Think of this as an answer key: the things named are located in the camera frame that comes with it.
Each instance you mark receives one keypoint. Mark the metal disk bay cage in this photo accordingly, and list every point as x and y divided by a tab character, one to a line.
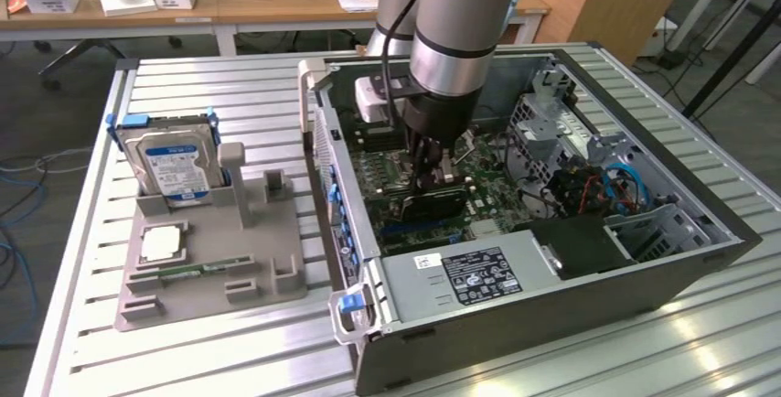
543	141

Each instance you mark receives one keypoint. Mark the blue case latch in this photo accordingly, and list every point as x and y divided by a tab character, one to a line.
350	303

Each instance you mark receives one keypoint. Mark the CPU socket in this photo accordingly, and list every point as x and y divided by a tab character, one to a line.
397	168

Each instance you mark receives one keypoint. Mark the hard disk with blue caddy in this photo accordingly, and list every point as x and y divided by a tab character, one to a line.
174	164

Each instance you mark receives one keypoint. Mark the metal CPU socket cover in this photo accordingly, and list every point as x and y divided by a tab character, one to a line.
465	173

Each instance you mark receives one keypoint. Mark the grey parts rack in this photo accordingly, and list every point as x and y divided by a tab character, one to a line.
207	287

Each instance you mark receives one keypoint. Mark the green motherboard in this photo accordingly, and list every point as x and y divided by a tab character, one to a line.
501	196

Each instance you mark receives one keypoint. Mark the black graphics card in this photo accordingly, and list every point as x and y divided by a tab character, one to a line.
433	205

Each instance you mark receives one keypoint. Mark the small metal disk bay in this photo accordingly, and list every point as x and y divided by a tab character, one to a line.
665	232

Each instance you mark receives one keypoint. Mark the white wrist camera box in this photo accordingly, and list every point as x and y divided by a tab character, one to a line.
371	99

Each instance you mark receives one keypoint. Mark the orange packet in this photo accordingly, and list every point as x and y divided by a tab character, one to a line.
16	3

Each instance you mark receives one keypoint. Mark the grey power supply unit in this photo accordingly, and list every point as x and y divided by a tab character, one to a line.
421	287

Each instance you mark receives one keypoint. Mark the open black PC case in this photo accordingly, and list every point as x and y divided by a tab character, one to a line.
518	324

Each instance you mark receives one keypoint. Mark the small silver heatsink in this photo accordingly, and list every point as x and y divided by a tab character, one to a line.
490	229

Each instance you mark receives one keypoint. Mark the black expansion slot blue latch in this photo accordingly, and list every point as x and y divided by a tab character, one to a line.
427	238

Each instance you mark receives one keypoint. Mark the black stand pole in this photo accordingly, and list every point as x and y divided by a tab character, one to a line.
732	60

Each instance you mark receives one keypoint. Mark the wooden cabinet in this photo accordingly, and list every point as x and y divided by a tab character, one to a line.
610	3

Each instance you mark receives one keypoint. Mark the silver CPU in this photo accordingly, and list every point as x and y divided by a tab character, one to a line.
162	243

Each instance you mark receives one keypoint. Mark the green RAM stick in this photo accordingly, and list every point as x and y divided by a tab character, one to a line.
195	269

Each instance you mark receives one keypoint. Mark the wooden desk white legs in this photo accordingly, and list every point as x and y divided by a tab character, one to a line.
292	3
122	22

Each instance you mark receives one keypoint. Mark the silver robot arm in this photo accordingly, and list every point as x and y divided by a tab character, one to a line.
458	17

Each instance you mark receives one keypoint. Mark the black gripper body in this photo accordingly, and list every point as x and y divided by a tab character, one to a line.
439	115

